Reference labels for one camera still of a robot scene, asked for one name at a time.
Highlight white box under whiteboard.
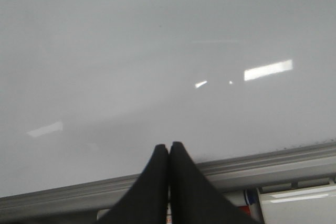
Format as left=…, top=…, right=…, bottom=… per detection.
left=259, top=185, right=335, bottom=224

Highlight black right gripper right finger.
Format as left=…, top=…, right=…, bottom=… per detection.
left=169, top=142, right=257, bottom=224

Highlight white whiteboard with aluminium frame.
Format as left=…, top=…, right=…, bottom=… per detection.
left=1, top=0, right=335, bottom=203

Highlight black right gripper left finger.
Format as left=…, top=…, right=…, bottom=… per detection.
left=97, top=144, right=169, bottom=224

